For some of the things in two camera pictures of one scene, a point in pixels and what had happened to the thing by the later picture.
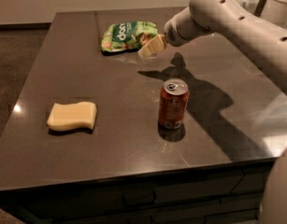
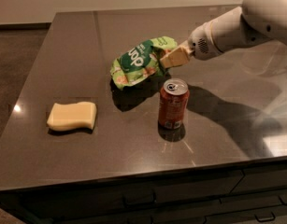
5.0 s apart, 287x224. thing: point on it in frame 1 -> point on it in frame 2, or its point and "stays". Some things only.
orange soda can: (174, 99) stays
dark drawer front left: (147, 193) stays
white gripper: (175, 32) -> (199, 43)
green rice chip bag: (126, 36) -> (141, 63)
